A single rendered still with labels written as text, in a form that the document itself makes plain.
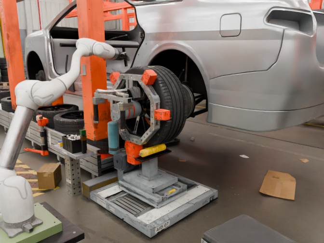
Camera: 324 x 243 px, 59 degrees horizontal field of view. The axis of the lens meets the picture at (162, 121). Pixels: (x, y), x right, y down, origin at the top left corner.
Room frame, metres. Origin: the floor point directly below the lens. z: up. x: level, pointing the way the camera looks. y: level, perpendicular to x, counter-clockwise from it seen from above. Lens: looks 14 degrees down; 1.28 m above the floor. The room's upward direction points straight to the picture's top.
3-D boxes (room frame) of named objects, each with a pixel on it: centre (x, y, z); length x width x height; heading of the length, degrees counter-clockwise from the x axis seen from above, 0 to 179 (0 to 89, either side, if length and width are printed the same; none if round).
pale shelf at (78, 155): (2.43, 0.80, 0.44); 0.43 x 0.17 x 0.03; 45
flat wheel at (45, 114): (4.11, 1.56, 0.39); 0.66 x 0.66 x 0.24
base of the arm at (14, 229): (1.40, 0.77, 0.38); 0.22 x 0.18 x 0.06; 51
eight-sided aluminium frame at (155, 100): (2.23, 0.23, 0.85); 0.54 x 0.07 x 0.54; 45
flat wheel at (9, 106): (5.02, 2.49, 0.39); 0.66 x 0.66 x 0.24
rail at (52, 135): (3.45, 1.46, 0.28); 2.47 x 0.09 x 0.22; 45
